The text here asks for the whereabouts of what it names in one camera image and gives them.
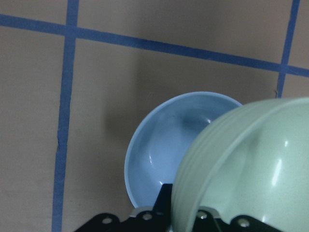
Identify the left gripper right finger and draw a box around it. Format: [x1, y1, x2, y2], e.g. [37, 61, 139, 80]
[192, 204, 309, 232]

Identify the blue bowl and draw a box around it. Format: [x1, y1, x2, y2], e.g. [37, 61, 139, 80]
[124, 91, 242, 208]

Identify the green bowl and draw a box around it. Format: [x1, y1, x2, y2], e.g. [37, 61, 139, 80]
[171, 98, 309, 232]

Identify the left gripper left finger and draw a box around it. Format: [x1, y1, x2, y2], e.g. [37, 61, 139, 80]
[77, 184, 173, 232]

